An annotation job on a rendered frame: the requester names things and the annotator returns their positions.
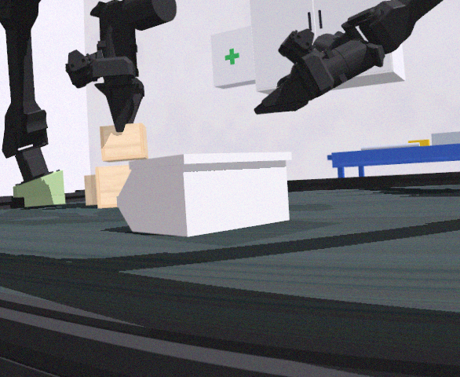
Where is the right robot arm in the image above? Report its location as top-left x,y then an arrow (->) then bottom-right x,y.
278,0 -> 443,79

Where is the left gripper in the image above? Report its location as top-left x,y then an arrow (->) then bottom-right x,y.
89,32 -> 144,133

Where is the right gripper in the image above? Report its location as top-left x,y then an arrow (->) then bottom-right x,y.
254,49 -> 350,115

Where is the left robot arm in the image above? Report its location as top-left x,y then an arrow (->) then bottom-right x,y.
0,0 -> 177,183

